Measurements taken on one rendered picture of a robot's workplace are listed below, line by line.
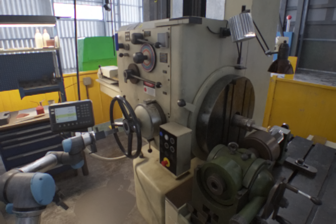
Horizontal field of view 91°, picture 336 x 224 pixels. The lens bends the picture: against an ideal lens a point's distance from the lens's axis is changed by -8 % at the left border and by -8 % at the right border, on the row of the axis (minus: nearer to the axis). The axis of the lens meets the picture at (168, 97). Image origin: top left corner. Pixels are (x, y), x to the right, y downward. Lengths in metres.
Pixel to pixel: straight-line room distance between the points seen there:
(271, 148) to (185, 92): 0.52
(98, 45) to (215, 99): 4.23
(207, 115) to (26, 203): 0.87
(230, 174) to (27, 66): 2.59
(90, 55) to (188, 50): 4.09
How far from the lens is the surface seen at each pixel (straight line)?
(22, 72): 2.83
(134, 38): 1.15
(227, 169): 0.78
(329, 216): 1.23
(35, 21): 2.57
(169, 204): 1.59
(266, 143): 1.03
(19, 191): 0.88
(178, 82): 0.95
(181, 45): 0.92
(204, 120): 1.02
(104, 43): 5.02
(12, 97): 3.54
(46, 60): 2.80
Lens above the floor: 1.77
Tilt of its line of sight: 18 degrees down
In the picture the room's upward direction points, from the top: straight up
